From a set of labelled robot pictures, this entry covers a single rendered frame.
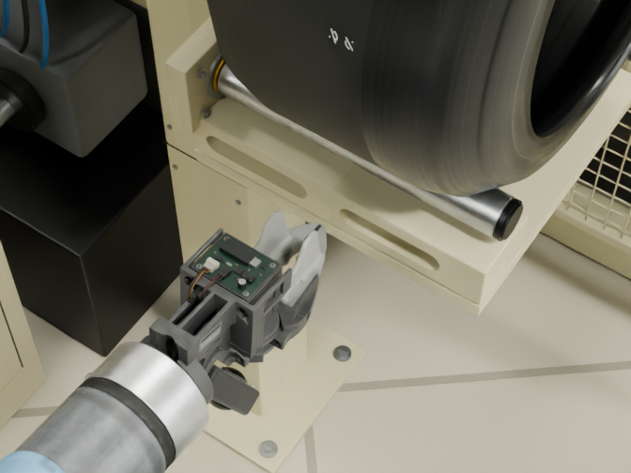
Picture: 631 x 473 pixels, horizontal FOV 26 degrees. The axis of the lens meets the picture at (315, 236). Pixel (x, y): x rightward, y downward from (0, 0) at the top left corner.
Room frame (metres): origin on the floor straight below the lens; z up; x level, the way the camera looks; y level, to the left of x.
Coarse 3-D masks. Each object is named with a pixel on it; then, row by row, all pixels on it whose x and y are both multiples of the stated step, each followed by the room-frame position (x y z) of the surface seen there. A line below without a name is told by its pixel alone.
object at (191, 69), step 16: (208, 32) 0.97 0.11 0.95; (192, 48) 0.94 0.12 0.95; (208, 48) 0.95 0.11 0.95; (176, 64) 0.92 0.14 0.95; (192, 64) 0.92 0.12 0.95; (208, 64) 0.94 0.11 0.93; (176, 80) 0.92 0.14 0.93; (192, 80) 0.92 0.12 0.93; (208, 80) 0.93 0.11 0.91; (176, 96) 0.92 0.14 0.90; (192, 96) 0.92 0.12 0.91; (208, 96) 0.94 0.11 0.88; (176, 112) 0.92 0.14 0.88; (192, 112) 0.92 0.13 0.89; (208, 112) 0.93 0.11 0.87; (192, 128) 0.91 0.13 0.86
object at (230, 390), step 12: (216, 372) 0.53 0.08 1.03; (228, 372) 0.57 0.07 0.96; (216, 384) 0.52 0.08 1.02; (228, 384) 0.53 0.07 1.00; (240, 384) 0.55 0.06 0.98; (216, 396) 0.52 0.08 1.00; (228, 396) 0.53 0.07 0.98; (240, 396) 0.54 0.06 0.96; (252, 396) 0.55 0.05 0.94; (228, 408) 0.54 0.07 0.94; (240, 408) 0.54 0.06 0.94
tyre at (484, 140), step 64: (256, 0) 0.76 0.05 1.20; (320, 0) 0.73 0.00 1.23; (384, 0) 0.71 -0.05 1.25; (448, 0) 0.69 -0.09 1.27; (512, 0) 0.70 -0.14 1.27; (576, 0) 1.02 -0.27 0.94; (256, 64) 0.76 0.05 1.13; (320, 64) 0.72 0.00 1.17; (384, 64) 0.69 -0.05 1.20; (448, 64) 0.68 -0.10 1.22; (512, 64) 0.69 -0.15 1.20; (576, 64) 0.95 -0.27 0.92; (320, 128) 0.75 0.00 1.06; (384, 128) 0.69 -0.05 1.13; (448, 128) 0.68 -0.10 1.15; (512, 128) 0.70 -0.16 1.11; (576, 128) 0.84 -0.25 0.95; (448, 192) 0.71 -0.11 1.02
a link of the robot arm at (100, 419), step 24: (96, 384) 0.48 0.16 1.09; (72, 408) 0.46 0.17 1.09; (96, 408) 0.46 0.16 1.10; (120, 408) 0.46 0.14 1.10; (144, 408) 0.46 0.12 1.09; (48, 432) 0.44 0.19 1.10; (72, 432) 0.44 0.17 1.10; (96, 432) 0.44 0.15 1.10; (120, 432) 0.44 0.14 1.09; (144, 432) 0.45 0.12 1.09; (24, 456) 0.42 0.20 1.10; (48, 456) 0.42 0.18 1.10; (72, 456) 0.42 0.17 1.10; (96, 456) 0.42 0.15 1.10; (120, 456) 0.43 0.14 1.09; (144, 456) 0.43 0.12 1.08; (168, 456) 0.44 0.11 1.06
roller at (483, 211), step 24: (216, 72) 0.94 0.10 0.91; (240, 96) 0.92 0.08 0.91; (288, 120) 0.89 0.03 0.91; (408, 192) 0.81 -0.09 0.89; (432, 192) 0.79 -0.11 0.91; (480, 192) 0.78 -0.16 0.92; (504, 192) 0.79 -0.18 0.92; (456, 216) 0.77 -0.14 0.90; (480, 216) 0.76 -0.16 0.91; (504, 216) 0.76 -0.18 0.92
